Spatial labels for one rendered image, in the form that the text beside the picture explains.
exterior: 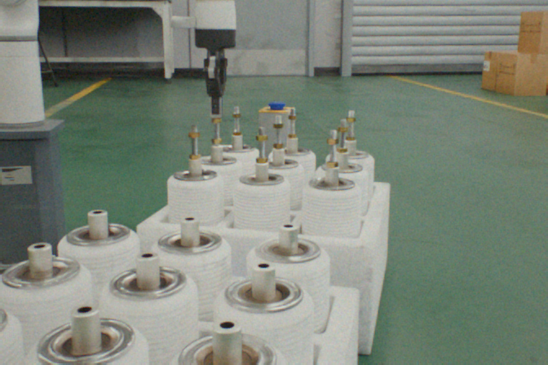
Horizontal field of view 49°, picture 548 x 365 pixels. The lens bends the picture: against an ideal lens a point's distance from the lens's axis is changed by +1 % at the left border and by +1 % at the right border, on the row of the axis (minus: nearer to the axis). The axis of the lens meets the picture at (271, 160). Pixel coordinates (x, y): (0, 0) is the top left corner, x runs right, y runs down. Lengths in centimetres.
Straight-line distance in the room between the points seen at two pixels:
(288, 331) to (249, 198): 44
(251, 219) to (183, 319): 40
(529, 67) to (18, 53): 398
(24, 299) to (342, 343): 32
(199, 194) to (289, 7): 534
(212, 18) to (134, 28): 517
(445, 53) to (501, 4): 75
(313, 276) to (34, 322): 28
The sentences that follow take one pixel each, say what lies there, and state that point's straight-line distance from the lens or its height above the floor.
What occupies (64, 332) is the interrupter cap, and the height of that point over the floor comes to 25.
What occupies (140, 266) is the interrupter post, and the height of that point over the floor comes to 27.
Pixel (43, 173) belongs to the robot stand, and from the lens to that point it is 131.
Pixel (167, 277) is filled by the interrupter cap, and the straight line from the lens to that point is 63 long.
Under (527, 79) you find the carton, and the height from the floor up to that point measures 12.
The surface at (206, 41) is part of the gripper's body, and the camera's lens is 109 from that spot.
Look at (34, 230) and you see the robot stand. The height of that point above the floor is 9.
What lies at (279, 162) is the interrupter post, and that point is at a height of 26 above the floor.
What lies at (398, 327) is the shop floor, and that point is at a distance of 109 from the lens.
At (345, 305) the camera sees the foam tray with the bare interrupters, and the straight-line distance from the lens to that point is 74.
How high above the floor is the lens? 50
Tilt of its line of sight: 13 degrees down
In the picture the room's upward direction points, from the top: straight up
